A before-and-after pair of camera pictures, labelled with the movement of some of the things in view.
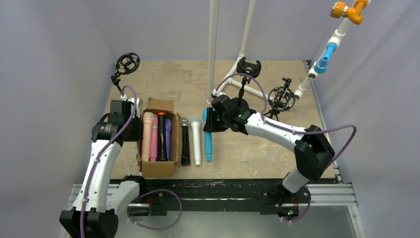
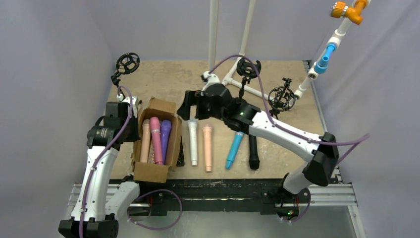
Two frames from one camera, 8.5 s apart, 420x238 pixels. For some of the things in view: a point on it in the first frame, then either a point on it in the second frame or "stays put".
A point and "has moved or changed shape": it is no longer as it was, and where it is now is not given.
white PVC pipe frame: x=213 y=44 stays put
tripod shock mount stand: x=126 y=64 stays put
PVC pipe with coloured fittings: x=354 y=11 stays put
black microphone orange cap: x=162 y=155 -> x=254 y=161
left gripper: x=134 y=130 stays put
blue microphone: x=208 y=139 -> x=235 y=148
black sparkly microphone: x=185 y=152 has moved or changed shape
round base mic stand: x=248 y=70 stays put
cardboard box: x=159 y=139 stays put
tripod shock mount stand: x=281 y=98 stays put
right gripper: x=212 y=119 -> x=198 y=105
